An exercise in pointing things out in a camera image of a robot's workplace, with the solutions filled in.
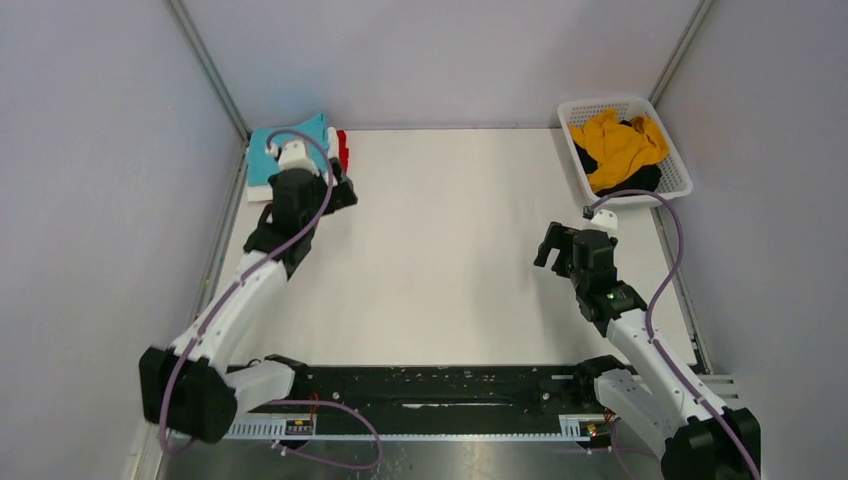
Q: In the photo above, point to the corner aluminium post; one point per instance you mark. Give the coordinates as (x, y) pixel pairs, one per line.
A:
(680, 49)
(198, 48)

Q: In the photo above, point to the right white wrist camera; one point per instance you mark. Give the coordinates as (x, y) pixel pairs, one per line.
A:
(600, 219)

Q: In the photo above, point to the right corner aluminium post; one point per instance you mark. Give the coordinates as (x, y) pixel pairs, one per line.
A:
(680, 49)

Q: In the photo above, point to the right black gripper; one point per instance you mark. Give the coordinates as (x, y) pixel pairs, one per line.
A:
(558, 236)

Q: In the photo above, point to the left corner aluminium post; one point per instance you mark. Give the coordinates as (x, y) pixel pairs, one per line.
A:
(198, 48)

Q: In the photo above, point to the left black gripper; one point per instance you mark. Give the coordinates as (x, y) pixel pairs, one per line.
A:
(344, 194)

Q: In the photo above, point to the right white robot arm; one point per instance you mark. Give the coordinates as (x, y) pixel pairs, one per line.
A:
(692, 431)

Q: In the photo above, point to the yellow t-shirt in basket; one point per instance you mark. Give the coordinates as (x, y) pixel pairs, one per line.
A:
(619, 149)

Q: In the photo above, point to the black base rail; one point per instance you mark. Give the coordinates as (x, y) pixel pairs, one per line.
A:
(452, 399)

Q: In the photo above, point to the table edge rail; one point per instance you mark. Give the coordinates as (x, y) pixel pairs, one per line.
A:
(222, 234)
(667, 232)

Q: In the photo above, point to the left table edge rail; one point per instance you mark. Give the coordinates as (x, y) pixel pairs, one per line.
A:
(222, 234)

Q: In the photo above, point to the white slotted cable duct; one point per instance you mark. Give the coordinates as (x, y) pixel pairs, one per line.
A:
(269, 428)

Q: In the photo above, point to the red folded t-shirt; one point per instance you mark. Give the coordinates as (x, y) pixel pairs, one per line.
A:
(343, 150)

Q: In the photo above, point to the white plastic basket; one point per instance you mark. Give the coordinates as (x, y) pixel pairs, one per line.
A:
(620, 142)

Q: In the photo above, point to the right table edge rail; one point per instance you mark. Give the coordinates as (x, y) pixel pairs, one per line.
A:
(667, 232)

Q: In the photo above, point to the white folded t-shirt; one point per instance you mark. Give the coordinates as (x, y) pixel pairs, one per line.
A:
(262, 193)

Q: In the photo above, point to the turquoise t-shirt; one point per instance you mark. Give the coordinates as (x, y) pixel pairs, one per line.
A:
(260, 166)

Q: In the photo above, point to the black t-shirt in basket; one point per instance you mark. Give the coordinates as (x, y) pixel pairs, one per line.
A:
(632, 182)

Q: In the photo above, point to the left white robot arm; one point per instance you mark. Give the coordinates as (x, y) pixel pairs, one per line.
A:
(190, 387)

